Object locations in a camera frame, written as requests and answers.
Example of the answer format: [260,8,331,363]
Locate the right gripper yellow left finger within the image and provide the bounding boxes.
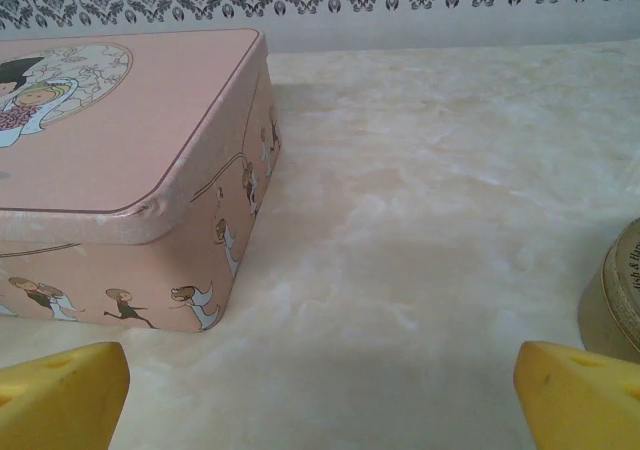
[0,341,132,450]

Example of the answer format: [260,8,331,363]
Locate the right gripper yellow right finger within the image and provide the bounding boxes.
[515,340,640,450]

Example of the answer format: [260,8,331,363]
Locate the pink wedding cartoon tin box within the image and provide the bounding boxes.
[0,28,283,332]

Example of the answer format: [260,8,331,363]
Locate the round gold tin red lid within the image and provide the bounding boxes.
[578,218,640,364]

